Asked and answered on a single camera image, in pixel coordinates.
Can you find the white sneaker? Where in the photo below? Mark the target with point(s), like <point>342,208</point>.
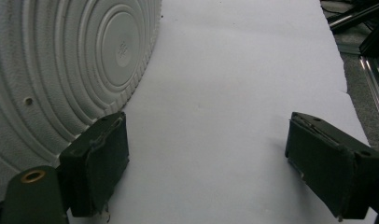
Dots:
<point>60,68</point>

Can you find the black metal stand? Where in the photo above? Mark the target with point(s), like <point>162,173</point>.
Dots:
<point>362,18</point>

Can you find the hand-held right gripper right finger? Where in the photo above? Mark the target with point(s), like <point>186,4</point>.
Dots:
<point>327,168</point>

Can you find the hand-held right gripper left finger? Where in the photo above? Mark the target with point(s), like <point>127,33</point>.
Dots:
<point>97,168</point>

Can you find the aluminium floor rail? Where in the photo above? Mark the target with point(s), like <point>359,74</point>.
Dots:
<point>376,87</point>

